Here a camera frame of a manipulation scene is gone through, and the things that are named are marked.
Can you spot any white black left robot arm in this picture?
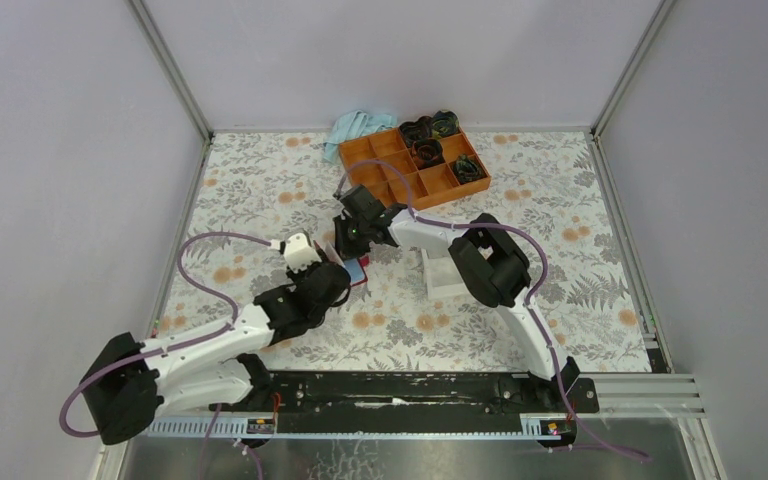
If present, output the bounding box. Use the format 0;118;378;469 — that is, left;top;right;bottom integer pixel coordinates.
79;262;351;445

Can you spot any rolled tie dark striped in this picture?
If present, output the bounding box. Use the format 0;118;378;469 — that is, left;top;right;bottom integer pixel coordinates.
398;116;433;149

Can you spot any floral patterned table mat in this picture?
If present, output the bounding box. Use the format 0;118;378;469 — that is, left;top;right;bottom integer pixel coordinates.
155;132;650;372

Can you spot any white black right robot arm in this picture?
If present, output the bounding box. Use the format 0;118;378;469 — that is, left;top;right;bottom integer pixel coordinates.
334;185;580;412

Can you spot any white card box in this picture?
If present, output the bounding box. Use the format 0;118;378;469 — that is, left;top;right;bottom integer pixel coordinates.
420;249;472;300

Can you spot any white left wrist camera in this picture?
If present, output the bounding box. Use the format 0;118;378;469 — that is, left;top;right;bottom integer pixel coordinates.
279;231;322;273

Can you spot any rolled tie orange pattern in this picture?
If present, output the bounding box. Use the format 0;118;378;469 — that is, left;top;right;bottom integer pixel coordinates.
410;138;445;170

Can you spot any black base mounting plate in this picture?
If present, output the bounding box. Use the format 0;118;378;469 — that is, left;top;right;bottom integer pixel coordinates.
222;371;599;434

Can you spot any rolled tie green pattern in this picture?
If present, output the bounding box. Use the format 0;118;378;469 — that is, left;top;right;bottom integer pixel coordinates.
451;154;487;185

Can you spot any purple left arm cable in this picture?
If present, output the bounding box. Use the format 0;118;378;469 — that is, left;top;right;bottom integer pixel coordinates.
57;230;286;480

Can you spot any orange wooden compartment tray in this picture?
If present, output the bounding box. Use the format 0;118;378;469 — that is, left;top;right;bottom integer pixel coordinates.
338;110;491;210

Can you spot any rolled tie yellow green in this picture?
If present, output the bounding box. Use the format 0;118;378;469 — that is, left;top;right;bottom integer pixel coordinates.
430;110;460;138

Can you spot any red leather card holder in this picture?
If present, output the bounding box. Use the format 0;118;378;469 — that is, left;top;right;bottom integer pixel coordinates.
320;243;368;287

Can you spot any light blue cloth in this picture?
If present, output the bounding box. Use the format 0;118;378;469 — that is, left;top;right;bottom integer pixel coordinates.
323;110;397;164

